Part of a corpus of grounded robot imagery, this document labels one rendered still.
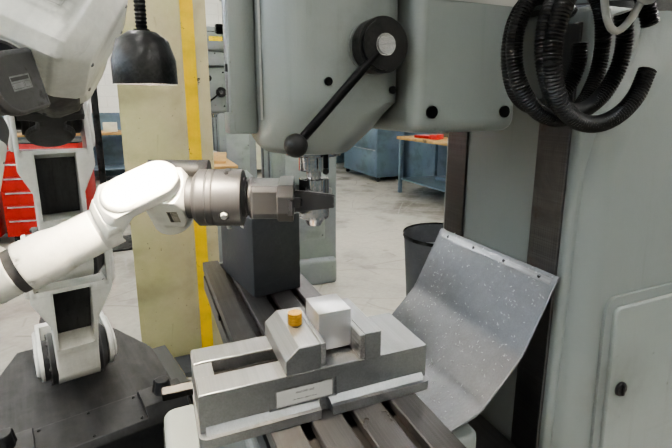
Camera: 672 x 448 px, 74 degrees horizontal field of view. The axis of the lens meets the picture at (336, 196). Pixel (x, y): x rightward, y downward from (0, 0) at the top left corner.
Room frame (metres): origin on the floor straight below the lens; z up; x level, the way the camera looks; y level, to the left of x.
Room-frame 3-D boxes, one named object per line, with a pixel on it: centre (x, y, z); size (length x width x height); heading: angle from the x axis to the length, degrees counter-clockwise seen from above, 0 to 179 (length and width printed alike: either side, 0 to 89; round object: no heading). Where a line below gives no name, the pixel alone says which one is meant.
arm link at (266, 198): (0.69, 0.13, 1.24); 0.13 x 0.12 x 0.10; 4
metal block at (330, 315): (0.64, 0.01, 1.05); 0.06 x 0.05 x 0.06; 22
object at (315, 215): (0.69, 0.03, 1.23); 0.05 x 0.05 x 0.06
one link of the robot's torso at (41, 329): (1.22, 0.78, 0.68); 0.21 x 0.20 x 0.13; 36
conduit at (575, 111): (0.62, -0.29, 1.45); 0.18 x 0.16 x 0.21; 113
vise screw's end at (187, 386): (0.56, 0.22, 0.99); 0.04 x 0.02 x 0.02; 112
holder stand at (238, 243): (1.08, 0.20, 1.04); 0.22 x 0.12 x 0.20; 33
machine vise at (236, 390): (0.63, 0.04, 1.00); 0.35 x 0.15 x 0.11; 112
